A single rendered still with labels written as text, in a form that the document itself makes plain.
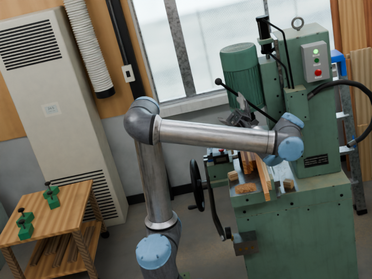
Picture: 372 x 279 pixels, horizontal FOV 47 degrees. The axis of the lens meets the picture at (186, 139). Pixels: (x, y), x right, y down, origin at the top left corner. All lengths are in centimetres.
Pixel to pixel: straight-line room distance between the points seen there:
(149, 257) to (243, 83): 89
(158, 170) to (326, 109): 86
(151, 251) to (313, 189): 84
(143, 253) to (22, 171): 238
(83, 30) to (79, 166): 106
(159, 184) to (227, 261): 137
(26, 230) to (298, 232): 171
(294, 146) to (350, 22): 205
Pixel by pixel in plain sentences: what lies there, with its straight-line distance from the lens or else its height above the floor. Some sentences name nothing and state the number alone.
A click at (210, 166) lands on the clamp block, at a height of 95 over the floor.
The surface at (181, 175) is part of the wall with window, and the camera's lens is 384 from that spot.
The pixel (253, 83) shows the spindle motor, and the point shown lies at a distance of 207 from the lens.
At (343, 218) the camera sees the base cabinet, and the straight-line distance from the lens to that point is 232.
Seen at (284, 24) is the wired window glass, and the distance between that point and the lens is 359.
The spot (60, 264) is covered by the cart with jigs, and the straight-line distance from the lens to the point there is 327.
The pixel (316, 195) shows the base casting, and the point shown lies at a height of 76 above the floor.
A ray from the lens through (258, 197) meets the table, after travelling 204.
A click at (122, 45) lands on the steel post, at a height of 142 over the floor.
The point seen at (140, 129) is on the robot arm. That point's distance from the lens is 156.
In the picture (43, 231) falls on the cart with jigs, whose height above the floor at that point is 53.
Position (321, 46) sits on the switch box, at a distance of 198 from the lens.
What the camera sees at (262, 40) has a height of 152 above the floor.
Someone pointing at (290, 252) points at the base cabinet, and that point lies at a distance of 238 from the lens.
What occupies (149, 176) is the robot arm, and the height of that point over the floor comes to 116.
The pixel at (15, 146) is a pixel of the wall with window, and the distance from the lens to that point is 396.
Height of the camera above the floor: 197
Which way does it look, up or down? 23 degrees down
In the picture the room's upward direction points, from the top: 14 degrees counter-clockwise
